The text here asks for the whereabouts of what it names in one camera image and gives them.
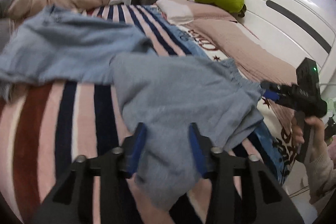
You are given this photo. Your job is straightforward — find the grey-blue sweatpants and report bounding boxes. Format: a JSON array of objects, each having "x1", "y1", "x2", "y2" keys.
[{"x1": 111, "y1": 53, "x2": 263, "y2": 210}]

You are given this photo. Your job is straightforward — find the pink knitted pillow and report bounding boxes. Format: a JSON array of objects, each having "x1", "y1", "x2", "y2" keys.
[{"x1": 154, "y1": 0, "x2": 302, "y2": 135}]

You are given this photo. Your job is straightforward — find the white bed headboard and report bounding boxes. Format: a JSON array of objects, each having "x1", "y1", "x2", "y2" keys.
[{"x1": 240, "y1": 0, "x2": 335, "y2": 98}]

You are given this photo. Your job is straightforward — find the light blue denim garment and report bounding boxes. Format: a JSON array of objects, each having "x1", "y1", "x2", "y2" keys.
[{"x1": 1, "y1": 6, "x2": 155, "y2": 85}]

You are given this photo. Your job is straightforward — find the person's right hand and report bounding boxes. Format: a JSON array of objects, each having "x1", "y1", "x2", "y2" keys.
[{"x1": 290, "y1": 116, "x2": 329, "y2": 159}]

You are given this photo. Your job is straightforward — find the striped plush bed blanket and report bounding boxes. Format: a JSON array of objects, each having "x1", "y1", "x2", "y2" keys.
[{"x1": 1, "y1": 5, "x2": 294, "y2": 223}]

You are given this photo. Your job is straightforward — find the person's right sleeve forearm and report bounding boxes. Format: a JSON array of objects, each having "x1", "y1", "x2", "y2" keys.
[{"x1": 305, "y1": 143, "x2": 335, "y2": 204}]

